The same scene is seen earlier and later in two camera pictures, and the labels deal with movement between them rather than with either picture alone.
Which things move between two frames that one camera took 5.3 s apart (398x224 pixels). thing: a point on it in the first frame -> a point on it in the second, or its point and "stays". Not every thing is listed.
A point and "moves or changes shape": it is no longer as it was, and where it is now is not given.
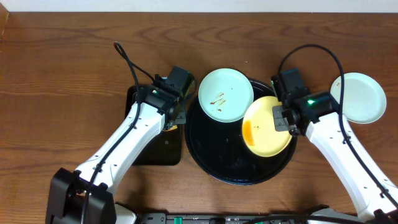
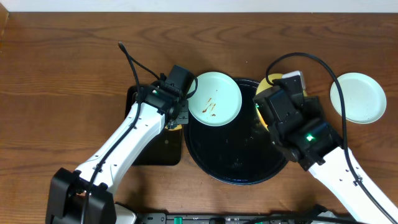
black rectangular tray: x=166 y=149 stays
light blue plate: x=364 y=99 stays
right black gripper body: x=280 y=118 -> x=310 y=101
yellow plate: x=259 y=130 -> x=263 y=86
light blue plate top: x=225 y=94 moves or changes shape
